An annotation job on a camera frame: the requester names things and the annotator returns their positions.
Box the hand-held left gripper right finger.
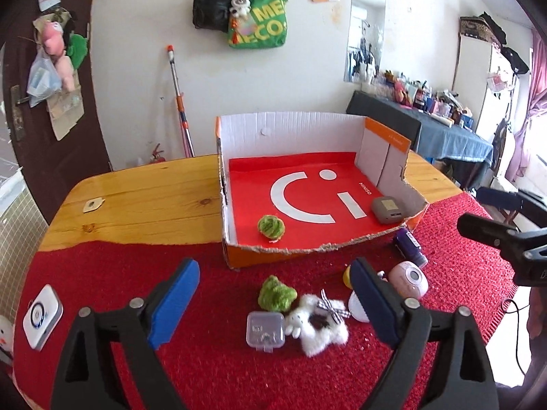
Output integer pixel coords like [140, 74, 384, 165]
[350, 257, 501, 410]

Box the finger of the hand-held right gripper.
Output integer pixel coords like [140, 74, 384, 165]
[476, 186, 547, 223]
[457, 213, 547, 285]

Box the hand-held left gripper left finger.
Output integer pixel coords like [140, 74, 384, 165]
[50, 257, 201, 410]

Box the yellow-haired doll figurine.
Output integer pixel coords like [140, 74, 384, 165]
[343, 264, 372, 324]

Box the pink toy camera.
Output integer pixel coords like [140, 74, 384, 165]
[387, 260, 428, 300]

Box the white fluffy plush with bow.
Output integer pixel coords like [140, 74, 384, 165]
[284, 289, 352, 357]

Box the purple bottle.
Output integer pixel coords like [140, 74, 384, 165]
[393, 228, 429, 268]

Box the green knitted ball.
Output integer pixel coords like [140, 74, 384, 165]
[258, 275, 297, 312]
[257, 215, 285, 242]

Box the cardboard box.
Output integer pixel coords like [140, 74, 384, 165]
[215, 112, 430, 271]

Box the table with blue cloth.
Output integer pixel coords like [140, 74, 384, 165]
[355, 90, 494, 191]

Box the red woven mat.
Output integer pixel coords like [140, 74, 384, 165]
[13, 192, 531, 410]

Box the small clear plastic box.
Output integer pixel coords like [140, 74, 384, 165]
[246, 311, 285, 353]

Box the small grey case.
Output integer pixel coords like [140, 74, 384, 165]
[370, 196, 406, 225]

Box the pink curtain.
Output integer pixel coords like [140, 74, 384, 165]
[508, 30, 547, 180]

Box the cluster of small toys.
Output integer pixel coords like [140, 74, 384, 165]
[376, 69, 475, 129]

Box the white wardrobe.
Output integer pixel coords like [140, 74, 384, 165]
[452, 17, 520, 180]

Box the white square device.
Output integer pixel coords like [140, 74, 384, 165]
[22, 284, 64, 352]

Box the dark clothes pile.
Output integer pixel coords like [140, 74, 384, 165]
[459, 12, 531, 75]

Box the white toy figure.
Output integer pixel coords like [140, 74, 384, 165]
[0, 314, 15, 368]

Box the brown door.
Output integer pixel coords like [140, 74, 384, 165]
[0, 0, 114, 189]

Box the clear plastic bag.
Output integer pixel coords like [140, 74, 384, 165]
[26, 49, 63, 107]

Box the green plush toy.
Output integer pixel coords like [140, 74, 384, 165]
[66, 33, 90, 69]

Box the pink plush toy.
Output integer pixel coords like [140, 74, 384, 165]
[38, 21, 75, 92]

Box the green tote bag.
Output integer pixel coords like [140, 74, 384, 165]
[226, 0, 288, 50]

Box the black hanging bag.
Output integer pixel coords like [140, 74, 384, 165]
[192, 0, 240, 32]

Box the black cable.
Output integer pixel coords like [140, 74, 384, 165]
[504, 299, 531, 377]

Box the wall mirror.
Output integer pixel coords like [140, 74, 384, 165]
[344, 0, 386, 84]

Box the metal door handle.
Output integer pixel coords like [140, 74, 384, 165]
[11, 85, 30, 139]

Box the white plush keychain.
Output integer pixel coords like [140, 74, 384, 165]
[228, 0, 251, 20]

